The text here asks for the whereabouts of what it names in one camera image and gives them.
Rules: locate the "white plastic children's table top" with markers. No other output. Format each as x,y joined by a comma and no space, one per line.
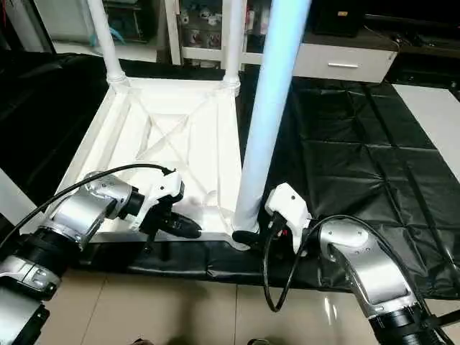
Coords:
165,136

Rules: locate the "white plastic table leg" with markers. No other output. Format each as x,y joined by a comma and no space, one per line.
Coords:
106,36
232,39
269,108
14,198

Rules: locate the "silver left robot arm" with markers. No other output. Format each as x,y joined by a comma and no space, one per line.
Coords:
79,215

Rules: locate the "black plastic work mat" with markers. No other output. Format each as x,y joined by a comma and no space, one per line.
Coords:
374,165

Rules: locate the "white low drawer unit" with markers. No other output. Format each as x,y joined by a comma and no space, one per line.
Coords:
345,63

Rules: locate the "black metal table leg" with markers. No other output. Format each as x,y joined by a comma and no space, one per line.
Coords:
445,320

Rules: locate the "white side table board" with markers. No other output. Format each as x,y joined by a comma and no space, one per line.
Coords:
435,122

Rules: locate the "white glass door cabinet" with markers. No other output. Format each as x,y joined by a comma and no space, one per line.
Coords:
208,32

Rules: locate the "teal plastic object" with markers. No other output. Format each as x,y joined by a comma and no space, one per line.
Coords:
115,30

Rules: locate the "black box with yellow label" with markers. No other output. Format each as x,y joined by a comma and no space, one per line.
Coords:
338,14

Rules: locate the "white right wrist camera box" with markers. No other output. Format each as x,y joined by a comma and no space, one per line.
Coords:
287,205

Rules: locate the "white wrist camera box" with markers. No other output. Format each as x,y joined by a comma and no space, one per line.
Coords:
162,190
287,205

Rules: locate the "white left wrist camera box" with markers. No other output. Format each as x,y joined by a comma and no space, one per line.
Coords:
162,190

